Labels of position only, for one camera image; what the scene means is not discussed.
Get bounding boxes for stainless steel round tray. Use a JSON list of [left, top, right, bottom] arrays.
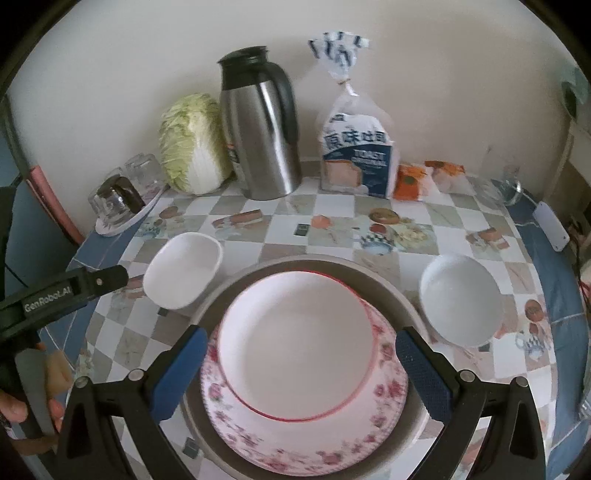
[[181, 254, 429, 479]]

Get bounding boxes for large white bowl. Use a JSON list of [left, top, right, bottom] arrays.
[[419, 254, 504, 348]]

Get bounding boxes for floral round plate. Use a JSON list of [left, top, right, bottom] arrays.
[[198, 299, 411, 476]]

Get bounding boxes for strawberry pattern bowl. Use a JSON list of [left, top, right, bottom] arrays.
[[216, 270, 378, 422]]

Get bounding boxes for person's left hand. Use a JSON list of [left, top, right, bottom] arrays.
[[1, 344, 73, 457]]

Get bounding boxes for small white bowl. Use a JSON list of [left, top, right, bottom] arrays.
[[143, 232, 223, 310]]

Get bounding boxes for checkered tablecloth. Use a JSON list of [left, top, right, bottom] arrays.
[[8, 172, 591, 480]]

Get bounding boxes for napa cabbage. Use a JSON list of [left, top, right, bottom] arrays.
[[159, 93, 232, 196]]

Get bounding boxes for orange snack packet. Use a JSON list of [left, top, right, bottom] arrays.
[[393, 163, 438, 201], [425, 161, 476, 196]]

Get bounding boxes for clear glass pitcher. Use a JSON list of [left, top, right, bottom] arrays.
[[475, 146, 523, 208]]

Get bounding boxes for stainless steel thermos jug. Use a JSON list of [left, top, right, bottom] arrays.
[[218, 46, 301, 201]]

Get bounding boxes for toast bread bag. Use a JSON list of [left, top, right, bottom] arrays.
[[308, 31, 400, 198]]

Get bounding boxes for white lattice chair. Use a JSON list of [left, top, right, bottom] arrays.
[[557, 67, 590, 220]]

